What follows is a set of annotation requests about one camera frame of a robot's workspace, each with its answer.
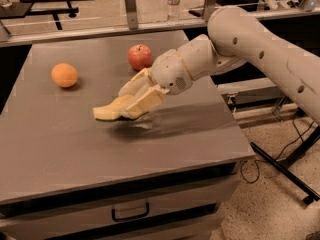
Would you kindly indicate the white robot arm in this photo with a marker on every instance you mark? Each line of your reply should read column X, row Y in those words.
column 234, row 37

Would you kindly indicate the metal railing post right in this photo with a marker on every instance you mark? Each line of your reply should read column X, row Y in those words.
column 208, row 8

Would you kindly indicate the orange fruit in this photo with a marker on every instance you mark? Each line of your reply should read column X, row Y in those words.
column 64, row 75

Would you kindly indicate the metal railing post left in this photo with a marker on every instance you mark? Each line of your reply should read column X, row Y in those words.
column 131, row 14

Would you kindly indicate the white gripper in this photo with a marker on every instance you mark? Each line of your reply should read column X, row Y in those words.
column 168, row 71

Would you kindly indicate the yellow sponge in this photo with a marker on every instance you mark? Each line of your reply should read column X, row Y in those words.
column 113, row 110

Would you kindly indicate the black metal stand base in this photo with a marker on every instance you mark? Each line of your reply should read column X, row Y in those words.
column 283, row 165

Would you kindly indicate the clear plastic water bottle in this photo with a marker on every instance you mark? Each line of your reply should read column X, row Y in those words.
column 173, row 10

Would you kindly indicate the red apple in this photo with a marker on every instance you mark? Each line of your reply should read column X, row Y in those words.
column 140, row 57

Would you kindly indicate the metal railing post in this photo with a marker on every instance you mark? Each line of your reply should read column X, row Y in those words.
column 208, row 8
column 131, row 14

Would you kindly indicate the grey drawer with black handle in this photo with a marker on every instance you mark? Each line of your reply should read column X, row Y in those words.
column 182, row 212

